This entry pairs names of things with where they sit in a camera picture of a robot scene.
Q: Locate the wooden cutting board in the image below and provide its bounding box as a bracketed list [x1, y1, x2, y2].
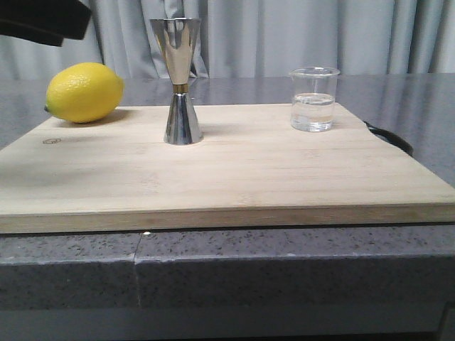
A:
[1, 104, 454, 233]

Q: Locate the yellow lemon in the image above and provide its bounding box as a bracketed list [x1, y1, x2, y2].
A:
[45, 63, 124, 123]

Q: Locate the clear glass beaker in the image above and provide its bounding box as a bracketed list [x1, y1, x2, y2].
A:
[290, 66, 340, 132]

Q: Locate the steel jigger measuring cup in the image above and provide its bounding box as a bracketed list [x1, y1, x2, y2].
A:
[150, 18, 203, 146]

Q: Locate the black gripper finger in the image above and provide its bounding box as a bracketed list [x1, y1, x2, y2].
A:
[1, 0, 92, 46]

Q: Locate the grey curtain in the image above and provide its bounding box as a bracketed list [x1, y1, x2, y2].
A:
[1, 1, 454, 80]

